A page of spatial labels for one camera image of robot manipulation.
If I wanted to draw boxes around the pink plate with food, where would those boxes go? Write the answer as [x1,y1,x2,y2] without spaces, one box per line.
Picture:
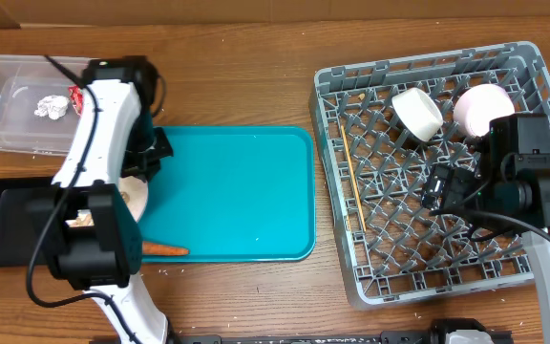
[117,177,149,222]

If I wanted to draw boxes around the white bowl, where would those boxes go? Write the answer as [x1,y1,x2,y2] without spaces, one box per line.
[454,84,515,138]
[391,88,444,142]

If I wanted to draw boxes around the red snack wrapper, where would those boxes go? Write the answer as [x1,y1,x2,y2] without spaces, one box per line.
[68,85,83,117]

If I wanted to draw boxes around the rice and peanut scraps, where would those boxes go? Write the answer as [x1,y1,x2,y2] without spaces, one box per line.
[66,209,94,227]

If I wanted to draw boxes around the white tissue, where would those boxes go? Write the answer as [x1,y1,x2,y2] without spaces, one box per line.
[33,95,70,120]

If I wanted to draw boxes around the orange carrot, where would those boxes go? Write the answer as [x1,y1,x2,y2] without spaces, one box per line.
[142,242,189,256]

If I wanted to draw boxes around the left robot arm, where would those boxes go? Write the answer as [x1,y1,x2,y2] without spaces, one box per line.
[25,56,179,343]

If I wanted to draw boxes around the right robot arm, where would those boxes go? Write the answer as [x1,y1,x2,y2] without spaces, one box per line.
[420,113,550,343]

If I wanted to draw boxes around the grey dishwasher rack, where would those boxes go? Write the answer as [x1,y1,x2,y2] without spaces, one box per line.
[309,41,550,309]

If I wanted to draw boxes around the teal serving tray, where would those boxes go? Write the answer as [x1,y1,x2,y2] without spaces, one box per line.
[138,126,316,263]

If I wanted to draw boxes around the black tray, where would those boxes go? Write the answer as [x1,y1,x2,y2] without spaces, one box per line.
[0,177,52,268]

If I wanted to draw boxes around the clear plastic bin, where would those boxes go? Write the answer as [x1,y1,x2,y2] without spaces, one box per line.
[0,54,79,156]

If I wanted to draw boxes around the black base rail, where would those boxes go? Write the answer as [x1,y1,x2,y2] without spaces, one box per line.
[177,318,515,344]

